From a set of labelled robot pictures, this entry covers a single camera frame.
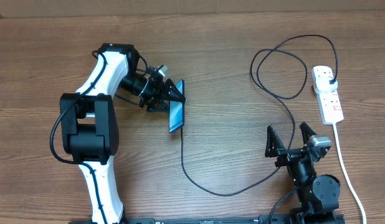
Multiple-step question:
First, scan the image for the black USB charging cable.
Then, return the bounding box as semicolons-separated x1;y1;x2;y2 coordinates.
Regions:
180;34;339;197

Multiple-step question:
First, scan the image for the white power strip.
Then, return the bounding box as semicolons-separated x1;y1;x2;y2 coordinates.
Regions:
311;65;344;125

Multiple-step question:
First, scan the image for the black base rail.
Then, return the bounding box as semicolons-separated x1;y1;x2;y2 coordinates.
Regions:
69;215;346;224

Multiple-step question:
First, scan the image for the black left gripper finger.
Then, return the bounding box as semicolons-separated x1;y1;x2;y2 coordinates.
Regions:
162;78;186;103
146;99;169;113

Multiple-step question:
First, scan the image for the white charger plug adapter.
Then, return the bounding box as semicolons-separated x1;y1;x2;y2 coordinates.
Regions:
313;77;338;94

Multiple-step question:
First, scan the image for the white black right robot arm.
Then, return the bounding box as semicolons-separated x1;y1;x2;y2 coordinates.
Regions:
258;122;345;224

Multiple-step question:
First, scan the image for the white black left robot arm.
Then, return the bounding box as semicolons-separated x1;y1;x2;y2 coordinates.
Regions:
53;43;186;223

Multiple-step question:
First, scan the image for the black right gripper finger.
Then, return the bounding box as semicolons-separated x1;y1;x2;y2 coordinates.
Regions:
265;125;286;157
299;122;316;144

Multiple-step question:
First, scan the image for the white power strip cord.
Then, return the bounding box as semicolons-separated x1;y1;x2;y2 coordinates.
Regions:
331;122;368;224

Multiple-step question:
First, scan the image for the cardboard back panel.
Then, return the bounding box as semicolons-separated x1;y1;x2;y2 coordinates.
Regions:
0;0;385;18

